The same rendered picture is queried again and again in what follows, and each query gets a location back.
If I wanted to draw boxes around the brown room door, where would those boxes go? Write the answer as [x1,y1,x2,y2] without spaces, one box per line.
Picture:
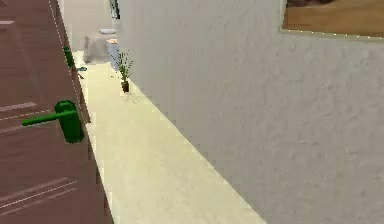
[0,0,115,224]

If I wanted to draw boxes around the green door handle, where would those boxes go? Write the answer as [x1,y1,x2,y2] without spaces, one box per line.
[21,100,85,145]
[63,45,76,69]

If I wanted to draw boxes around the potted green house plant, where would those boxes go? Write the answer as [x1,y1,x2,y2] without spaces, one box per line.
[115,49,134,94]

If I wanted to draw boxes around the framed brown wall picture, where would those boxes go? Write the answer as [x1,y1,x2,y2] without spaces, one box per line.
[280,0,384,41]

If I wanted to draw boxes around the dark framed wall picture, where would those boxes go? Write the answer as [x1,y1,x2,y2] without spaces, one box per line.
[109,0,121,20]

